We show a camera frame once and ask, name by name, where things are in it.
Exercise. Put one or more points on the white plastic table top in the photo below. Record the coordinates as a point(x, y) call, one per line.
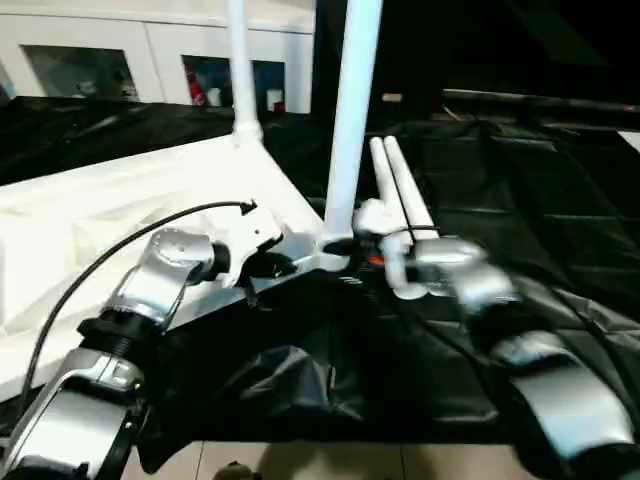
point(110, 210)

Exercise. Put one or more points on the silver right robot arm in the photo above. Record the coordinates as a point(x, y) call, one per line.
point(500, 330)

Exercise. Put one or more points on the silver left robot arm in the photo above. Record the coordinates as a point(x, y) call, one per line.
point(130, 330)

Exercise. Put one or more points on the white bottle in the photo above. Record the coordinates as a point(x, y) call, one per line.
point(275, 100)

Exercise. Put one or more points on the red bottle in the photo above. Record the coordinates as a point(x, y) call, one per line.
point(195, 92)

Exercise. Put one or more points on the gold label plate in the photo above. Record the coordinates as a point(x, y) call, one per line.
point(391, 98)

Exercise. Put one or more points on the black mat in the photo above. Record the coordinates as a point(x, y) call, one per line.
point(520, 220)

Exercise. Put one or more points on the white cabinet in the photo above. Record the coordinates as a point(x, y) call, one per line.
point(120, 50)

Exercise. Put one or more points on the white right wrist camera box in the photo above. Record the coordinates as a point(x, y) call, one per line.
point(375, 220)

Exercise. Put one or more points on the silver metal rail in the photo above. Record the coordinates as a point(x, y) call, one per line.
point(540, 100)

